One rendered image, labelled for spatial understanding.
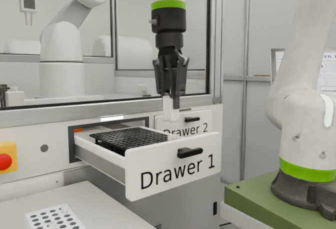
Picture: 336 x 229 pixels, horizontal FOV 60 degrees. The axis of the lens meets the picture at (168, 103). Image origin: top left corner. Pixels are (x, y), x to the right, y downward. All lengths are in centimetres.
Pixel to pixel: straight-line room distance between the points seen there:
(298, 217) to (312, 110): 22
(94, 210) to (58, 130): 27
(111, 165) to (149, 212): 46
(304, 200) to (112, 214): 43
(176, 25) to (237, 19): 202
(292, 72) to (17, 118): 74
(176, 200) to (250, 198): 54
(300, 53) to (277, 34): 163
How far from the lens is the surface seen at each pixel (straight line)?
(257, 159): 266
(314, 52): 86
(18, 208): 83
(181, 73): 75
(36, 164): 90
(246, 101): 265
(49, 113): 88
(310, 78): 86
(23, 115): 87
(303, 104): 69
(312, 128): 69
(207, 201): 136
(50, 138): 90
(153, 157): 65
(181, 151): 68
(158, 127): 105
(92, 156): 82
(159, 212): 119
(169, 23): 76
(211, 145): 77
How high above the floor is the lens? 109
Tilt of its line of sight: 7 degrees down
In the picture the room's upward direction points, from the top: straight up
